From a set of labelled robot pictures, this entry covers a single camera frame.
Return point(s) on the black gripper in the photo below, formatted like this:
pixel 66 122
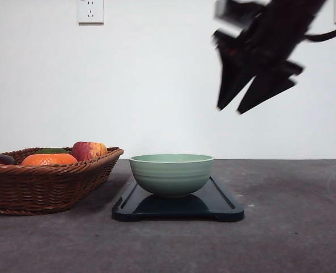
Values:
pixel 256 39

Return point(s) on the light green ceramic bowl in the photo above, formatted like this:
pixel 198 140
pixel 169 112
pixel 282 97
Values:
pixel 171 175

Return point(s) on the brown wicker basket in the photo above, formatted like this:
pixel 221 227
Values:
pixel 27 190

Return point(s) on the dark purple plum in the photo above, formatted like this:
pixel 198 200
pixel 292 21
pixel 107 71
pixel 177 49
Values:
pixel 6 160

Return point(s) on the green avocado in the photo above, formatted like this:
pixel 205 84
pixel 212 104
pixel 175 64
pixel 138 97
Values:
pixel 52 151

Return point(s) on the orange tangerine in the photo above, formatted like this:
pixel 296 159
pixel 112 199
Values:
pixel 48 159

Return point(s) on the dark blue rectangular tray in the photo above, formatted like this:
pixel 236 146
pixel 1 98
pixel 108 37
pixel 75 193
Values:
pixel 214 204

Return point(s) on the red yellow apple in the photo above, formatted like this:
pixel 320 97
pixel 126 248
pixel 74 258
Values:
pixel 88 150

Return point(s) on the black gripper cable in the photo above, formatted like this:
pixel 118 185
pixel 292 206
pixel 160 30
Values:
pixel 322 37

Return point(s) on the white wall socket left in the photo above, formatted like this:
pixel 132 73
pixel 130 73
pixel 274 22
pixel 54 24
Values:
pixel 90 12

